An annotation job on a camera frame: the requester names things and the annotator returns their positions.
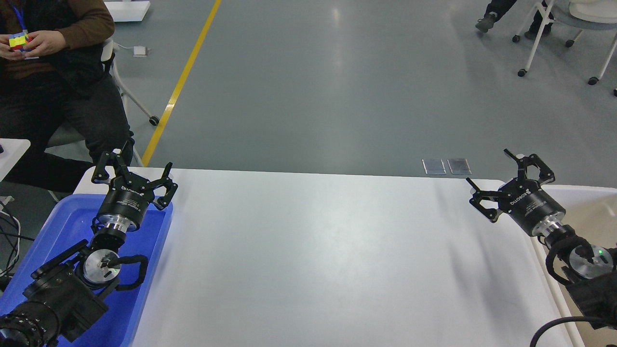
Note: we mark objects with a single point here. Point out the white office chair on castors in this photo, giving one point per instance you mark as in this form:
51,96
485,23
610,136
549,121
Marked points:
577,17

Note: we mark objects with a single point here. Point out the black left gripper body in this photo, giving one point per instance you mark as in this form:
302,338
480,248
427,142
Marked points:
125,204

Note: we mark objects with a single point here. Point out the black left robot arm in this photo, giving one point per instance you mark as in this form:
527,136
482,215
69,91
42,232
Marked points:
67,295

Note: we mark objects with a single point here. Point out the white plastic bin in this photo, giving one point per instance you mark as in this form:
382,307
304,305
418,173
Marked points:
514,293

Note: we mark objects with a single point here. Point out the white chair under seated person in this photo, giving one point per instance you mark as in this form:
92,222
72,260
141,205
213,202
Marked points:
66,134

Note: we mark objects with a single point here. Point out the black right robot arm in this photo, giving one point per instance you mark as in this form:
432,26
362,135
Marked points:
587,271

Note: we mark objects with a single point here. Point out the colourful rubik's cube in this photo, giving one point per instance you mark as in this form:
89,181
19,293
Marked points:
18,41

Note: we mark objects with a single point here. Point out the metal floor plate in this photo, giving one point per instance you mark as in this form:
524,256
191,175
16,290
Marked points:
459,166
434,167

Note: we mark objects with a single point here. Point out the left metal floor plate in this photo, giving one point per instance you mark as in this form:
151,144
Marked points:
434,167

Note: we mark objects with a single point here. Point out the right metal floor plate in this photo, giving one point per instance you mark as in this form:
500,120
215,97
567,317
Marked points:
459,166

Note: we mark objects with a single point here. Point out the white power adapter on floor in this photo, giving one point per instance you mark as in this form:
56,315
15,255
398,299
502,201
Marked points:
140,51

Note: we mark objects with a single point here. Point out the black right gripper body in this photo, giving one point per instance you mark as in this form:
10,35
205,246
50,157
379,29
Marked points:
528,205

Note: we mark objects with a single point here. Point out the white side table corner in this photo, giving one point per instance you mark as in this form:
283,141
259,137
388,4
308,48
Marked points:
13,150

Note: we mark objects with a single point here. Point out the white box on floor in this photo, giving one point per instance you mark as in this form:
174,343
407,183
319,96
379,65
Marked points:
128,10

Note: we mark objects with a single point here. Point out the seated person in brown sweater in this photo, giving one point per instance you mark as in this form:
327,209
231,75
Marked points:
60,79

